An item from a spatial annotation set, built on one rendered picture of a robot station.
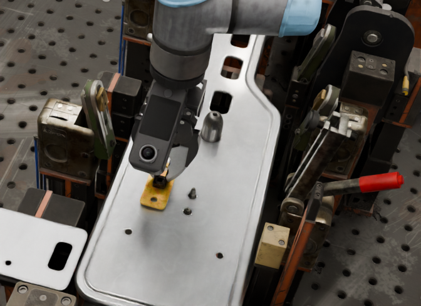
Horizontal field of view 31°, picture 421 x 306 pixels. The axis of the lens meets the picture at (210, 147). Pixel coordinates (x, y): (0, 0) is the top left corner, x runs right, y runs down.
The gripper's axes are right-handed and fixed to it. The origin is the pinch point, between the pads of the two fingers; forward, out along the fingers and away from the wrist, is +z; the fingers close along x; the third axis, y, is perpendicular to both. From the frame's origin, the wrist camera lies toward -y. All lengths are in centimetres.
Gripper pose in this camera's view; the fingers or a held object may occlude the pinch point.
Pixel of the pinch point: (160, 176)
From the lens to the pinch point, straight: 110.3
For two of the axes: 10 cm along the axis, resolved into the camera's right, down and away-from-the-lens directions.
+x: -9.7, -2.5, 0.5
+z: -1.3, 6.7, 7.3
